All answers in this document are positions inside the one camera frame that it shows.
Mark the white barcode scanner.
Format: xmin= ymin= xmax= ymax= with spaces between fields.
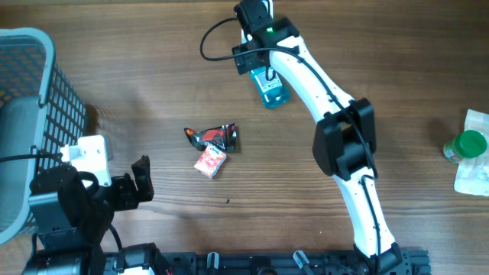
xmin=241 ymin=0 xmax=274 ymax=43

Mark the right camera cable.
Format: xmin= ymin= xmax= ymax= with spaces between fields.
xmin=199 ymin=17 xmax=383 ymax=275

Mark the grey plastic shopping basket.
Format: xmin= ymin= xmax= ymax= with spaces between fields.
xmin=1 ymin=27 xmax=88 ymax=243

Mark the black red snack packet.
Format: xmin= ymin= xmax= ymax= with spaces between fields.
xmin=184 ymin=123 xmax=238 ymax=151

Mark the green lid jar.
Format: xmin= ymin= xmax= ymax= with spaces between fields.
xmin=443 ymin=130 xmax=487 ymax=163

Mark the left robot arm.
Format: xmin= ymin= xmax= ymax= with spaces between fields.
xmin=23 ymin=155 xmax=154 ymax=274

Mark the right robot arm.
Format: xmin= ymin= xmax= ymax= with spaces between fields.
xmin=232 ymin=0 xmax=402 ymax=274

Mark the camera cable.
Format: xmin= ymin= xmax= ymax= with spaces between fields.
xmin=0 ymin=152 xmax=64 ymax=163
xmin=199 ymin=17 xmax=383 ymax=275

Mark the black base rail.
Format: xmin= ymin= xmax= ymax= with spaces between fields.
xmin=102 ymin=241 xmax=432 ymax=275

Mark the beige paper pouch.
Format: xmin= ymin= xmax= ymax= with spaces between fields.
xmin=454 ymin=109 xmax=488 ymax=196

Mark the blue mouthwash bottle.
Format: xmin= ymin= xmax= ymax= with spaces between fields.
xmin=249 ymin=66 xmax=290 ymax=108

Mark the left camera cable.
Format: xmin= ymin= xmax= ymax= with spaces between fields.
xmin=0 ymin=152 xmax=64 ymax=163

